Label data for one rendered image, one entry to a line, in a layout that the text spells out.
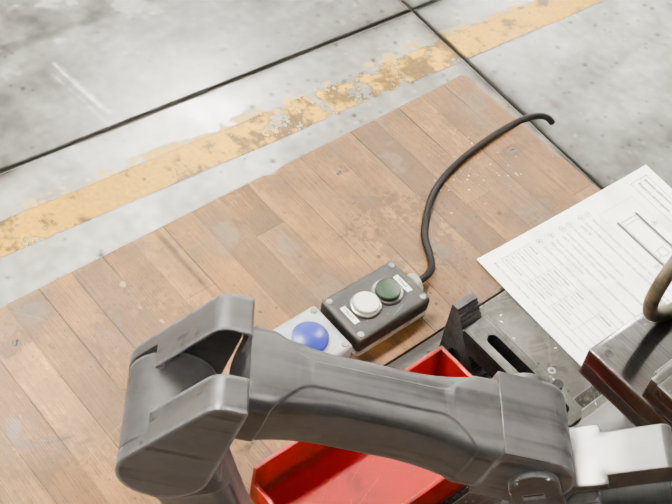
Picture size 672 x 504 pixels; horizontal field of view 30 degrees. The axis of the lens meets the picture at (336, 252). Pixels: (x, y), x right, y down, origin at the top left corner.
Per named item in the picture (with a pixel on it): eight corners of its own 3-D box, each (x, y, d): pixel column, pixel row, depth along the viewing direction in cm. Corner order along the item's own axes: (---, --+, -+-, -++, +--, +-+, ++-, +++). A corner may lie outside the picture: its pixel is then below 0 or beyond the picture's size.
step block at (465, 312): (436, 352, 139) (452, 304, 132) (455, 340, 140) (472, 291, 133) (476, 393, 136) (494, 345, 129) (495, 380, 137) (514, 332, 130)
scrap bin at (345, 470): (248, 496, 125) (252, 465, 120) (431, 376, 137) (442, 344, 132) (324, 587, 119) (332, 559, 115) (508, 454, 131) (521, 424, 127)
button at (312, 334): (282, 341, 135) (284, 330, 133) (311, 324, 137) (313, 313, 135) (305, 367, 133) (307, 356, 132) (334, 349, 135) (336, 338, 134)
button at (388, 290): (367, 296, 140) (370, 285, 139) (386, 285, 142) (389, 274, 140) (384, 313, 139) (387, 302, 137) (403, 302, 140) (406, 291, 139)
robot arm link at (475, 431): (579, 373, 90) (163, 277, 82) (594, 484, 84) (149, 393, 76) (502, 455, 98) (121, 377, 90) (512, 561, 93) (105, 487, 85)
